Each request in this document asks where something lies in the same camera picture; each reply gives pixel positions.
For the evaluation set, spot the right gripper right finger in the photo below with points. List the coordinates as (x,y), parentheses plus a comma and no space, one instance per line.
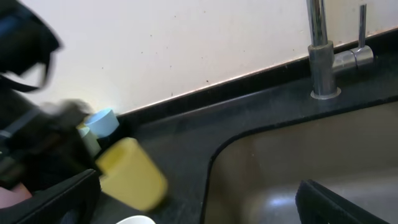
(326,208)

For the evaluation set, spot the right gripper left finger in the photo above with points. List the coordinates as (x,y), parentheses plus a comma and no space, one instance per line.
(62,202)

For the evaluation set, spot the white cup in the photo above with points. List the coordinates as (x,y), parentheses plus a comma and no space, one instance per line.
(135,220)

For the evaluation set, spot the yellow cup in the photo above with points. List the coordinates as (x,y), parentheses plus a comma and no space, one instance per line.
(133,174)
(82,125)

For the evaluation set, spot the pink cup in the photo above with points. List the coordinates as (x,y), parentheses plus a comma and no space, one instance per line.
(12,196)

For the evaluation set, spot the green cup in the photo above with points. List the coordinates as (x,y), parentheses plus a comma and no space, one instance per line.
(90,141)

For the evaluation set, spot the steel sink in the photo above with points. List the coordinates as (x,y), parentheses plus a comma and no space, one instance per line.
(280,155)

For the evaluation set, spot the blue cup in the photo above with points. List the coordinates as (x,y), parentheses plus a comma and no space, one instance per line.
(104,123)

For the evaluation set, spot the steel tap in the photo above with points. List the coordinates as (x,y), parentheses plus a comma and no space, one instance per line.
(321,68)

